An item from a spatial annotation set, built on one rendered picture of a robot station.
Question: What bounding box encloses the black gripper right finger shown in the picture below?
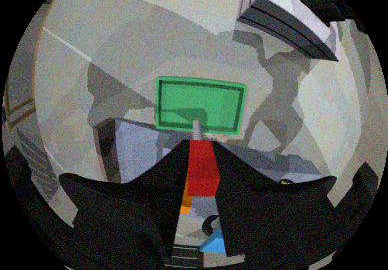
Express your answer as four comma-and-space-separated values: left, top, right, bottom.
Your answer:
211, 141, 338, 257

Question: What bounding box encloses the red-headed metal pin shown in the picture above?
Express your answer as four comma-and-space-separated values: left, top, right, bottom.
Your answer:
187, 119, 221, 197

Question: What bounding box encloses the green tray floor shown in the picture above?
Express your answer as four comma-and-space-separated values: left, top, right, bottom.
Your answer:
161, 80, 241, 128

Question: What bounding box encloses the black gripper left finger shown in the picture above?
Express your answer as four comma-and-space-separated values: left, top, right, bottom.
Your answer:
58, 139, 189, 260

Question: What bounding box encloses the yellow wheel chock with orange handle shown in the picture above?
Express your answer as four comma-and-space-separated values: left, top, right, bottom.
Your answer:
179, 173, 193, 214

